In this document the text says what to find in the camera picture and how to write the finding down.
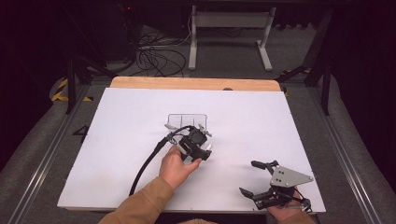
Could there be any dark equipment box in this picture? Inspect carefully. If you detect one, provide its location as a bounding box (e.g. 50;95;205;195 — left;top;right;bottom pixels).
102;3;139;62

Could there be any left hand-held gripper black cable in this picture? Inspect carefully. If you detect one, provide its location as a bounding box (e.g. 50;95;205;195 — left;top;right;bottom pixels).
128;125;192;197

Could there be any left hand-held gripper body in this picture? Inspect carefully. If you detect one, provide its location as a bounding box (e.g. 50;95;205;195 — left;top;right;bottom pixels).
164;122;214;162

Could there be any hand-held gripper black cable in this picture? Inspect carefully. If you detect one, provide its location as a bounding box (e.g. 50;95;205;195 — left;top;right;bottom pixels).
292;188;313;214
128;125;192;197

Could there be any black metal stand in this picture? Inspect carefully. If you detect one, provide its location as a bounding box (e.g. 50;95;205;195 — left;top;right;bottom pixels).
275;8;332;117
64;55;118;115

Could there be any white board sheet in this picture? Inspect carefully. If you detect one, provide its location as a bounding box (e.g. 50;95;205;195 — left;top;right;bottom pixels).
56;87;327;214

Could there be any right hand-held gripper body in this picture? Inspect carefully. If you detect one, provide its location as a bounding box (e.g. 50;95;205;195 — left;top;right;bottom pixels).
252;160;315;210

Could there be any right hand-held gripper black cable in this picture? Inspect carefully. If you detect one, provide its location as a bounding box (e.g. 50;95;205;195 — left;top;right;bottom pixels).
292;188;313;214

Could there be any aluminium floor rail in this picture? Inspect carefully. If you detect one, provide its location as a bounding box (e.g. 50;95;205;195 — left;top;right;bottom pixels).
6;83;94;224
306;87;384;224

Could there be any wooden table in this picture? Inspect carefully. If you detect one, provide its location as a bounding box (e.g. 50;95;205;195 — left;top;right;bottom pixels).
109;76;282;92

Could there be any person's left hand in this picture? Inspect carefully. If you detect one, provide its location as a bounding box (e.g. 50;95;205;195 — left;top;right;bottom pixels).
158;145;204;190

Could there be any clear plastic divided organizer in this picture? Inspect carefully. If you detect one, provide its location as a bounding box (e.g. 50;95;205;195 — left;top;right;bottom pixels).
166;113;209;132

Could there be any white metal stand frame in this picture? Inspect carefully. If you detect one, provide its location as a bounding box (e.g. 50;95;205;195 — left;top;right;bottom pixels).
188;5;277;72

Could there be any person's leg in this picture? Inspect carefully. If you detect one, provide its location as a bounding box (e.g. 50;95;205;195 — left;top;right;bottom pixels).
177;218;219;224

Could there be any yellow black hazard tape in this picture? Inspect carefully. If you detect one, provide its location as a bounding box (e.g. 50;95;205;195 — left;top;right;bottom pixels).
50;77;94;103

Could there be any black cable bundle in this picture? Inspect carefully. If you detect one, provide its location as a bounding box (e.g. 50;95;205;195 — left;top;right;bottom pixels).
135;29;188;77

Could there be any person's right hand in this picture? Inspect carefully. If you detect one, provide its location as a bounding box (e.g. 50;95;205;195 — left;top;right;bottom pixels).
265;194;307;222

